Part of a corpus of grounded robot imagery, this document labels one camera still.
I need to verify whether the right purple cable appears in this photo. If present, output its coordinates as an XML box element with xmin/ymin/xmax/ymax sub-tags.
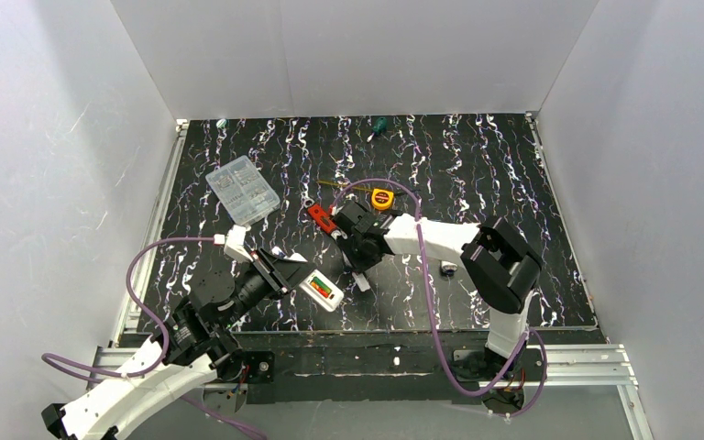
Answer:
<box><xmin>330</xmin><ymin>178</ymin><xmax>549</xmax><ymax>419</ymax></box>

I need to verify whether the green handled screwdriver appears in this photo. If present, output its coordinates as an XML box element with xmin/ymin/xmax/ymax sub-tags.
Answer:
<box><xmin>367</xmin><ymin>116</ymin><xmax>388</xmax><ymax>142</ymax></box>

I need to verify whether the clear plastic screw box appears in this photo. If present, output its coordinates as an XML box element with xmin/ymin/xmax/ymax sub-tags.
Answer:
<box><xmin>205</xmin><ymin>156</ymin><xmax>281</xmax><ymax>226</ymax></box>

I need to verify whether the yellow tape measure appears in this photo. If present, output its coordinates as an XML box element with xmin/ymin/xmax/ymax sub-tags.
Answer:
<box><xmin>370</xmin><ymin>188</ymin><xmax>395</xmax><ymax>211</ymax></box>

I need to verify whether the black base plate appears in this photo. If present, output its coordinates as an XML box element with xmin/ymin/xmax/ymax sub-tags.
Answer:
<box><xmin>181</xmin><ymin>330</ymin><xmax>609</xmax><ymax>407</ymax></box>

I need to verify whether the white battery cover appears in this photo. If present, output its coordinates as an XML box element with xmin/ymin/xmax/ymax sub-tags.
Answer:
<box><xmin>352</xmin><ymin>272</ymin><xmax>371</xmax><ymax>292</ymax></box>

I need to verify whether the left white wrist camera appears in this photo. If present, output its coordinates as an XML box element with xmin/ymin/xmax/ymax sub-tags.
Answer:
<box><xmin>213</xmin><ymin>225</ymin><xmax>252</xmax><ymax>263</ymax></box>

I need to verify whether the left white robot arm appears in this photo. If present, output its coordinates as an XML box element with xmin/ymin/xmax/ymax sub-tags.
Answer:
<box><xmin>41</xmin><ymin>245</ymin><xmax>344</xmax><ymax>439</ymax></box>

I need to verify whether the red handled adjustable wrench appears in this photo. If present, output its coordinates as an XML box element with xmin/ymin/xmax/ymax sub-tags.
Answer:
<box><xmin>302</xmin><ymin>198</ymin><xmax>338</xmax><ymax>237</ymax></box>

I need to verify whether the white remote control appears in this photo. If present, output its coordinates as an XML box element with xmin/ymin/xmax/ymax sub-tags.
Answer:
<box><xmin>286</xmin><ymin>253</ymin><xmax>344</xmax><ymax>312</ymax></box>

